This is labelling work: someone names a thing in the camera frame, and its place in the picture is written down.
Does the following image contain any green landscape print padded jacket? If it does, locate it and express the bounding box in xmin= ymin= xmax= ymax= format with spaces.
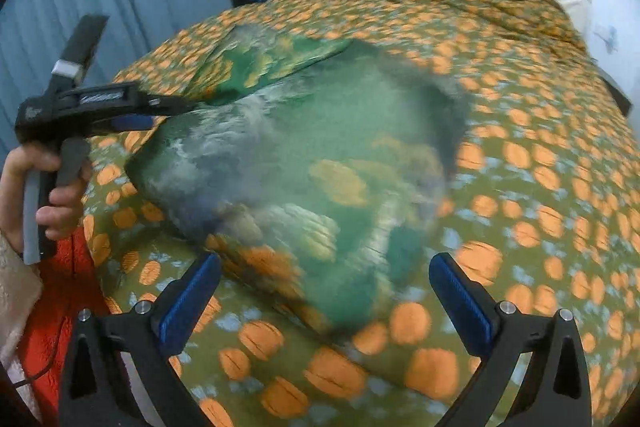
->
xmin=126 ymin=25 xmax=470 ymax=336

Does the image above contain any person's left hand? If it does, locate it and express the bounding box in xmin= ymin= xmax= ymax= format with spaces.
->
xmin=1 ymin=142 xmax=93 ymax=254

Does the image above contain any cream fleece sleeve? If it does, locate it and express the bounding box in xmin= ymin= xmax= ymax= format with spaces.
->
xmin=0 ymin=236 xmax=42 ymax=369

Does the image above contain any olive orange floral bed quilt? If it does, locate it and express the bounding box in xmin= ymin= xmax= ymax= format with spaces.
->
xmin=84 ymin=0 xmax=639 ymax=426

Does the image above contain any dark wooden right nightstand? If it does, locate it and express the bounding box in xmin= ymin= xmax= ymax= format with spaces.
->
xmin=598 ymin=67 xmax=632 ymax=118

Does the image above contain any white wall socket with plug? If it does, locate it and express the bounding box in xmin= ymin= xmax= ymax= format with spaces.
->
xmin=593 ymin=25 xmax=618 ymax=54

